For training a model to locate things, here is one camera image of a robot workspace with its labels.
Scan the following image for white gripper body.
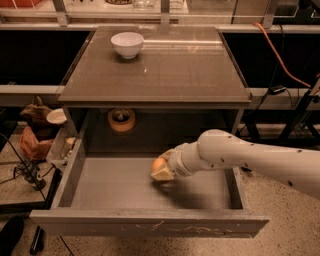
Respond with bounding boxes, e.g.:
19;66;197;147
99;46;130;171
168;143;200;177

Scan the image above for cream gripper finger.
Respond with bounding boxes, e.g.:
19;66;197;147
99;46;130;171
160;149;174;160
151;166;174;181

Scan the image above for orange fruit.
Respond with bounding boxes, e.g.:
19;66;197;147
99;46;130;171
151;158;167;172

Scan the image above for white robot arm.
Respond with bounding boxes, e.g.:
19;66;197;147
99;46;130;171
151;129;320;199

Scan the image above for open grey drawer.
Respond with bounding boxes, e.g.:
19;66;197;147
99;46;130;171
29;109;270;239

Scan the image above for grey cabinet with top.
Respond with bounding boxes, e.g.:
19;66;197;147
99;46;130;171
59;26;251;154

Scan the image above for tan tape roll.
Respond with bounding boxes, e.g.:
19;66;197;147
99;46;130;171
108;108;136;132

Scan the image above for clear plastic bin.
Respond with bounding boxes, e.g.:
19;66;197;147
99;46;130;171
46;127;76;169

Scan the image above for black power adapter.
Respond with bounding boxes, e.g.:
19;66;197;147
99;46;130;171
268;85;286;95

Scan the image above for white ceramic bowl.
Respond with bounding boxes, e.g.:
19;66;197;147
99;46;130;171
111;32;144;59

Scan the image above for small white dish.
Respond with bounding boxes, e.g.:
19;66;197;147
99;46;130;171
46;108;67;125

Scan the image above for brown and orange cloth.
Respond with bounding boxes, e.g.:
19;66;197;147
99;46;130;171
20;95;57;161

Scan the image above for black clamp tool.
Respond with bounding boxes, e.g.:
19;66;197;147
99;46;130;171
14;161;46;191

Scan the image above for black stand legs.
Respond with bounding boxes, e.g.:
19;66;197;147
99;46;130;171
236;78;320;147

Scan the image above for orange cable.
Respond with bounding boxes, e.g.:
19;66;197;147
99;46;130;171
252;21;313;89

